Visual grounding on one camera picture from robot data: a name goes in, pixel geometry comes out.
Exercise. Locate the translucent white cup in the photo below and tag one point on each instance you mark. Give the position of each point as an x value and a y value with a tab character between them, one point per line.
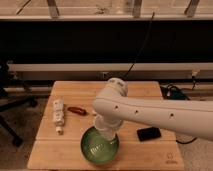
108	134

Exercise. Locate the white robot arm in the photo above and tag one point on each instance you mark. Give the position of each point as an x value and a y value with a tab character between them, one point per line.
194	118

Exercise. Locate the green ceramic bowl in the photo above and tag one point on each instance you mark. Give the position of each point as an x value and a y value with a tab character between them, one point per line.
96	149

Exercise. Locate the red small tool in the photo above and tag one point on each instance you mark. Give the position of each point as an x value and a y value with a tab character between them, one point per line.
77	110

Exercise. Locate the white tube bottle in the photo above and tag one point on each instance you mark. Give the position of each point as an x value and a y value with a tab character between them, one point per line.
58	115

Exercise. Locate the black rectangular phone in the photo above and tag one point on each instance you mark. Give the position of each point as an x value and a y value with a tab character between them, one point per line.
148	133

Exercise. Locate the blue black floor device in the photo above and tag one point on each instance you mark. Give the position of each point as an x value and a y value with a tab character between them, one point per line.
172	92

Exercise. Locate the black office chair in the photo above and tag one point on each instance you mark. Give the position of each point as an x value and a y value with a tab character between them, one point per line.
5	76

